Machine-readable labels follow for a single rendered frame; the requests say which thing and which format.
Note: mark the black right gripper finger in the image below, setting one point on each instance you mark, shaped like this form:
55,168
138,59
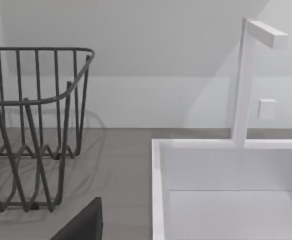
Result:
87,222

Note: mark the white sink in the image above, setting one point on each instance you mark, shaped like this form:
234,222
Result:
161,190

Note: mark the tall white tap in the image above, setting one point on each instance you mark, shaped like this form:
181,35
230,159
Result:
243,95

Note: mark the small white square knob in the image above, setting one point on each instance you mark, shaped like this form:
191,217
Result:
266,109

